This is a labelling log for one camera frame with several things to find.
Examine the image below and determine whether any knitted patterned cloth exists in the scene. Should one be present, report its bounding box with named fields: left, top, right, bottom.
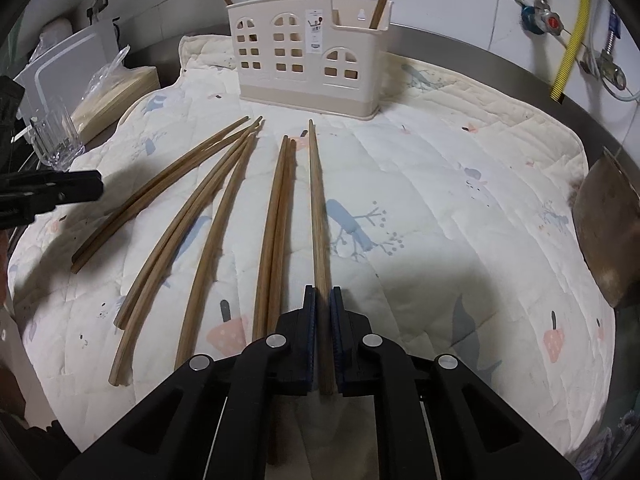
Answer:
left=600, top=405, right=638, bottom=466

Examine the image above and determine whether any row of wooden chopsticks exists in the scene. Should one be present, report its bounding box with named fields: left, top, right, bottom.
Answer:
left=70, top=116, right=300, bottom=465

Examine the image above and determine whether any clear drinking glass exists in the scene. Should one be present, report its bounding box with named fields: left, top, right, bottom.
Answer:
left=30, top=110, right=84, bottom=168

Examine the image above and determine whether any valve with red handle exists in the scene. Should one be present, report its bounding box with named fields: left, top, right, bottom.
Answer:
left=515, top=0, right=567, bottom=37

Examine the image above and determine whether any beige plastic utensil holder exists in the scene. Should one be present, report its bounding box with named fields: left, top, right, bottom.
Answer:
left=227, top=0, right=393, bottom=122

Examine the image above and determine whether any thin white tube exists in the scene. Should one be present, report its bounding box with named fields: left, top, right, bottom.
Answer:
left=581, top=25, right=640, bottom=102

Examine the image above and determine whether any yellow corrugated hose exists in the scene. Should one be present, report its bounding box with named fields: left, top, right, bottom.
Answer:
left=550, top=0, right=594, bottom=102

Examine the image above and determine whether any printed quilted white mat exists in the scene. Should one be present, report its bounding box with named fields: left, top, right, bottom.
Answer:
left=7, top=35, right=618, bottom=480

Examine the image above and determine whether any white plastic box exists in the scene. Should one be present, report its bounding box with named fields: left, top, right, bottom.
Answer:
left=14, top=25, right=120, bottom=122

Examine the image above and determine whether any grey metal valve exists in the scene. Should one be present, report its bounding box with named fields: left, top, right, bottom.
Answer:
left=580, top=49, right=629, bottom=92

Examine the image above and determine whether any metal pot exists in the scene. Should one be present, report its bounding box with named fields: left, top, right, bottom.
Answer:
left=571, top=147, right=640, bottom=309

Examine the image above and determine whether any white rounded appliance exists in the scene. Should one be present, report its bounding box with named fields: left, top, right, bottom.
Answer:
left=39, top=16, right=77, bottom=47

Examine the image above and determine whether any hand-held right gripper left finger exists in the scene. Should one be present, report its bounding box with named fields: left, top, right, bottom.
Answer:
left=57, top=285, right=317, bottom=480

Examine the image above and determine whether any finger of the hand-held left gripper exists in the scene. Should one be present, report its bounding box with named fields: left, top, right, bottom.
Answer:
left=0, top=170, right=104, bottom=228

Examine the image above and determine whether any beige box in plastic bag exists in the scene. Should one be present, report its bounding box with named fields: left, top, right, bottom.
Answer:
left=72, top=46, right=162, bottom=142

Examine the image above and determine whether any wall socket with plug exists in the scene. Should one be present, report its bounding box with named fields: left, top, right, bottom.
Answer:
left=86, top=0, right=112, bottom=25

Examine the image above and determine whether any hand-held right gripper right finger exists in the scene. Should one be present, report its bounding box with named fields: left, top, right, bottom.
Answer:
left=330, top=286, right=583, bottom=480

